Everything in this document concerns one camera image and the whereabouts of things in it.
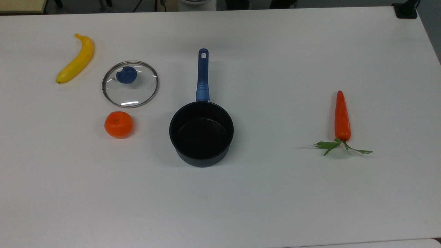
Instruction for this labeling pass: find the orange carrot with green leaves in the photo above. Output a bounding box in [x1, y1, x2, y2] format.
[314, 91, 373, 156]

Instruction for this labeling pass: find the light wooden desk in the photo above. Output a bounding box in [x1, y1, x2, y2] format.
[0, 0, 48, 14]

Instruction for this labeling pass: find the orange plastic tangerine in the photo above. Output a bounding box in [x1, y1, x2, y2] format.
[104, 111, 133, 139]

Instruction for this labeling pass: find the yellow plastic banana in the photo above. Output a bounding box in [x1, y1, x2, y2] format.
[55, 33, 94, 84]

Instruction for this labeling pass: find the dark pot with blue handle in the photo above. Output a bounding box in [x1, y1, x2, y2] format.
[169, 48, 234, 168]

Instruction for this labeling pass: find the black table clamp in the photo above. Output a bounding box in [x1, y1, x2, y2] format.
[392, 0, 420, 19]

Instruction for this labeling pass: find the glass lid with blue knob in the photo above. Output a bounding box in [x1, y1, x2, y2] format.
[102, 61, 160, 109]

